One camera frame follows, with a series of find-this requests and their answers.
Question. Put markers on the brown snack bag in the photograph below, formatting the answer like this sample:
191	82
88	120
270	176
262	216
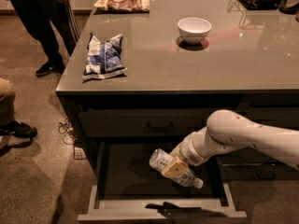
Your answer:
130	6

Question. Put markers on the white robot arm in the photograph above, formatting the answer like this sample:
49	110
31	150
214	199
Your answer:
227	131

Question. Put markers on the dark counter cabinet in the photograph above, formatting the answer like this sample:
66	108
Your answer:
246	52

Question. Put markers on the standing person in black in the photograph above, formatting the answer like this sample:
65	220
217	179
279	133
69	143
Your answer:
38	16

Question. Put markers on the right side drawers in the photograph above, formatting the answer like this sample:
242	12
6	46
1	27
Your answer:
281	110

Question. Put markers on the seated person leg and shoe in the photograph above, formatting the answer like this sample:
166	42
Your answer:
8	124

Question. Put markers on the closed top drawer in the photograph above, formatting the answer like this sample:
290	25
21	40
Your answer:
108	123

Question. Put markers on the dark round object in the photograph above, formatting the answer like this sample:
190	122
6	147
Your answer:
289	6

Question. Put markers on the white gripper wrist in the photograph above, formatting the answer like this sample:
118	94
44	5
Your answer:
188	152

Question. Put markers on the blue white snack bag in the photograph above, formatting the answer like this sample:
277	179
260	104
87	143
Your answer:
103	58

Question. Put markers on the white ceramic bowl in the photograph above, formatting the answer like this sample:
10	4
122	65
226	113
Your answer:
193	30

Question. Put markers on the open middle drawer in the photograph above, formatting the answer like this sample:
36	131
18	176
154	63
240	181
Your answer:
129	191

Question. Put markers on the clear plastic water bottle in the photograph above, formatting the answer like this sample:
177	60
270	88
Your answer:
174	169

